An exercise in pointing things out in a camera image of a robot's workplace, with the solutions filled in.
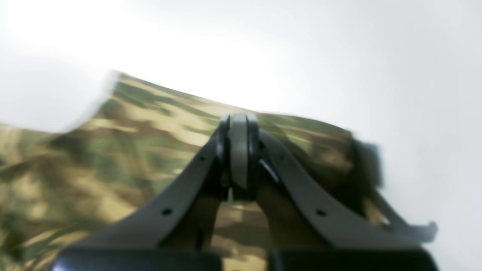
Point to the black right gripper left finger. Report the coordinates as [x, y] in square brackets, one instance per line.
[173, 231]

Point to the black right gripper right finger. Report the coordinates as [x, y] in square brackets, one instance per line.
[311, 230]

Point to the camouflage T-shirt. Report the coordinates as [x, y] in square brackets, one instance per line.
[57, 188]

